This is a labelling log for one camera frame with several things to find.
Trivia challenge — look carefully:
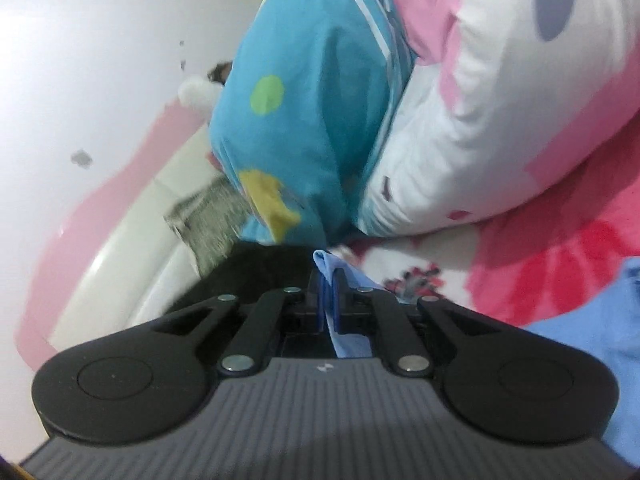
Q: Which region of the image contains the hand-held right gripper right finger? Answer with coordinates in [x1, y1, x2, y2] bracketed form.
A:
[329, 267, 502, 379]

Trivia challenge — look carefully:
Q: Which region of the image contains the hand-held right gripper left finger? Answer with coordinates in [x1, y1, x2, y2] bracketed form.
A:
[151, 270, 328, 378]

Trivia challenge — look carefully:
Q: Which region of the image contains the light blue t-shirt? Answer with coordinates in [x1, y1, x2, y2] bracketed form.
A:
[312, 249, 640, 461]

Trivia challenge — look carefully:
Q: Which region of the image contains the black garment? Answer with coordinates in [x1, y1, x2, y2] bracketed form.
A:
[172, 242, 321, 321]

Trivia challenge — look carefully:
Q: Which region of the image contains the grey patterned cloth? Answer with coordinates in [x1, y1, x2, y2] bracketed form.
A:
[164, 175, 251, 278]

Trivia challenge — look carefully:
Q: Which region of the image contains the pink floral blanket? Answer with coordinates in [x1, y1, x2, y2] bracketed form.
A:
[340, 160, 640, 333]

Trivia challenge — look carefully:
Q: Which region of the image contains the turquoise dotted pillow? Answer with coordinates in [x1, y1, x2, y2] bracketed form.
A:
[207, 0, 418, 242]

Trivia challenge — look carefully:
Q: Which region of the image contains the white and pink headboard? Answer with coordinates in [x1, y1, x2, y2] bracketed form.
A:
[15, 105, 231, 353]

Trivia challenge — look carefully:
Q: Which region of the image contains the white plush toy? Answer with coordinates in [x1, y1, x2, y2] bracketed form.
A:
[178, 74, 224, 117]

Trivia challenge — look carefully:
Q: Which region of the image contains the white and pink quilt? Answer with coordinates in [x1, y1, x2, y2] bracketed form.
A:
[357, 0, 640, 238]

